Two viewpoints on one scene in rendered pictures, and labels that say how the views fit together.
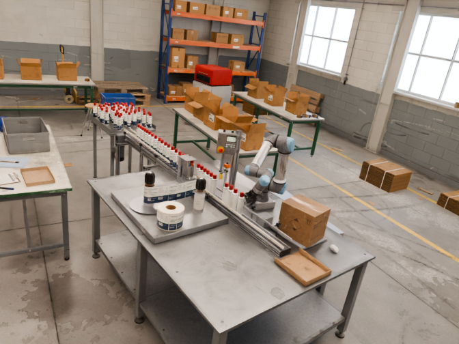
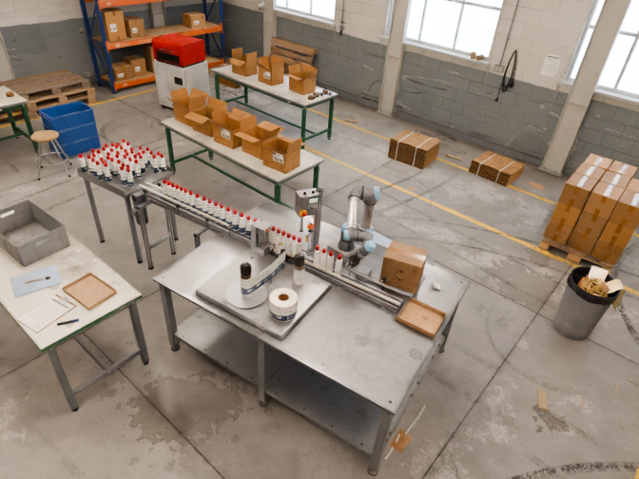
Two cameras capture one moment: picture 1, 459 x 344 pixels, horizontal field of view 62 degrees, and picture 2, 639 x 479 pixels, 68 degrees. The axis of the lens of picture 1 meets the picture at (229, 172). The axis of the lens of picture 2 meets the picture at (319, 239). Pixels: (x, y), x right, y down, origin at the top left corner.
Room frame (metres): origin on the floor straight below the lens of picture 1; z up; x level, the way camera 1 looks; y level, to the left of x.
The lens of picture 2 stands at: (0.15, 1.02, 3.33)
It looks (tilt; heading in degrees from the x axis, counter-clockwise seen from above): 36 degrees down; 340
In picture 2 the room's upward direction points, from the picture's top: 4 degrees clockwise
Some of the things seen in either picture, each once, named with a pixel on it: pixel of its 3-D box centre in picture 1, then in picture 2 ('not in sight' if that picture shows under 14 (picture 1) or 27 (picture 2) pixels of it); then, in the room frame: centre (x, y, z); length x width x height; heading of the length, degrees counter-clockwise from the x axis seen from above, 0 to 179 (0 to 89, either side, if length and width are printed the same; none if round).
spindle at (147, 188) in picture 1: (149, 188); (245, 278); (2.75, 0.62, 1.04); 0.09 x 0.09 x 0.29
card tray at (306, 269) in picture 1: (302, 265); (421, 316); (2.25, -0.60, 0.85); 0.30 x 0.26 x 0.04; 40
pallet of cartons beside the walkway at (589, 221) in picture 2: not in sight; (599, 210); (3.68, -3.86, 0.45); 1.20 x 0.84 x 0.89; 123
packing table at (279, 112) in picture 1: (271, 122); (272, 104); (7.86, -0.73, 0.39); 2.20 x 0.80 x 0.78; 32
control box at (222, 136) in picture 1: (227, 142); (307, 202); (3.15, 0.06, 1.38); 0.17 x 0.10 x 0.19; 95
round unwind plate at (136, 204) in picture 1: (148, 205); (246, 294); (2.75, 0.62, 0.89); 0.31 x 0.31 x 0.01
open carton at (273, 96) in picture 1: (273, 95); (269, 70); (7.82, -0.68, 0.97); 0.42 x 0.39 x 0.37; 119
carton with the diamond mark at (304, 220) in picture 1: (302, 219); (403, 266); (2.67, -0.63, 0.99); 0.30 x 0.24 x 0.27; 50
